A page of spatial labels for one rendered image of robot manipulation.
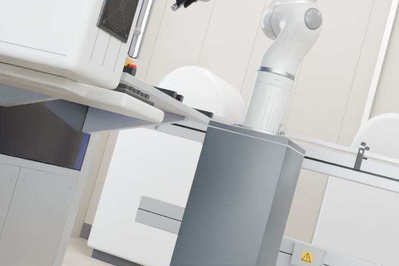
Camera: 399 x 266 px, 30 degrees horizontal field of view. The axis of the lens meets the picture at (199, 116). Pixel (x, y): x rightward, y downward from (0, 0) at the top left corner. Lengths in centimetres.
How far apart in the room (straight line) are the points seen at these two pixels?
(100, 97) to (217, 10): 441
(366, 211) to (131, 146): 157
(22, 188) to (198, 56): 368
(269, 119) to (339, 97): 327
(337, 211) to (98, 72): 329
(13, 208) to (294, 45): 96
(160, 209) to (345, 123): 246
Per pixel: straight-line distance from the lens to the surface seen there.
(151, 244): 481
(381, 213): 449
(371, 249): 450
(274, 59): 224
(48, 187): 240
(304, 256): 302
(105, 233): 497
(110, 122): 244
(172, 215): 323
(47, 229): 247
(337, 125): 544
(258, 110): 222
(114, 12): 136
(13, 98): 203
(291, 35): 222
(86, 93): 151
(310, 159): 307
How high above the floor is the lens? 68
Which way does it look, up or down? 5 degrees up
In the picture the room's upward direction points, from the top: 16 degrees clockwise
